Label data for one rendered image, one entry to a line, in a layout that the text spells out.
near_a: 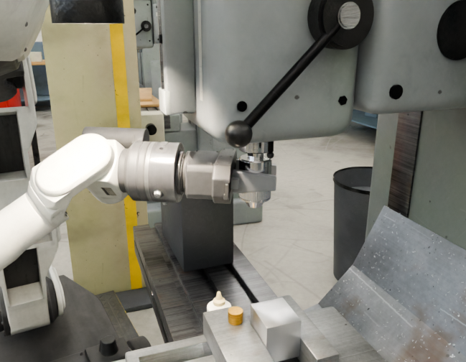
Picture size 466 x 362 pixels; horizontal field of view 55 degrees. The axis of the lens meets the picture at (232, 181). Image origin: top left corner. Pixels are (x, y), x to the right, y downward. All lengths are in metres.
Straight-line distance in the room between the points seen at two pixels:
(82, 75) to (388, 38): 1.87
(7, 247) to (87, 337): 0.84
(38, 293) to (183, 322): 0.60
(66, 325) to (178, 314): 0.71
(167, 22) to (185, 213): 0.51
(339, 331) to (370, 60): 0.41
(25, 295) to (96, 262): 1.24
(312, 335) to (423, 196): 0.38
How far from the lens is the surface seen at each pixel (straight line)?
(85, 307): 1.62
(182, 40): 0.57
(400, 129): 0.95
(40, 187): 0.65
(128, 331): 1.76
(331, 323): 0.77
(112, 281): 2.65
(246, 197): 0.64
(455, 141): 0.86
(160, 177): 0.62
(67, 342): 1.49
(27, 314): 1.41
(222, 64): 0.50
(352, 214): 2.56
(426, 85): 0.62
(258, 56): 0.51
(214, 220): 1.00
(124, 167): 0.64
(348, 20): 0.52
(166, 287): 0.98
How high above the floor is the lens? 1.44
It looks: 19 degrees down
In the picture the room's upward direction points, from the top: straight up
